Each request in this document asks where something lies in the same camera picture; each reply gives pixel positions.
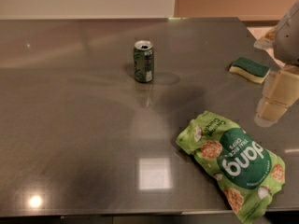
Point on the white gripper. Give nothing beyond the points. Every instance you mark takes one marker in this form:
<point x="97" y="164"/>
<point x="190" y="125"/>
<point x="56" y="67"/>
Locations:
<point x="289" y="37"/>

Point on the green and yellow sponge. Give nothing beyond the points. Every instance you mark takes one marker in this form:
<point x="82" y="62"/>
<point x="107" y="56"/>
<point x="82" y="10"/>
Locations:
<point x="250" y="70"/>

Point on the green rice chips bag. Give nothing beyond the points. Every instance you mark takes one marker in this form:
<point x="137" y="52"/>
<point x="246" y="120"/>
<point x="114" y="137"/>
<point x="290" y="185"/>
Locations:
<point x="247" y="174"/>

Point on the green soda can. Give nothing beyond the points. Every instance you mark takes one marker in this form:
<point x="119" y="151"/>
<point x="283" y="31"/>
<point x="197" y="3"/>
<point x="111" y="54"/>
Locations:
<point x="144" y="61"/>

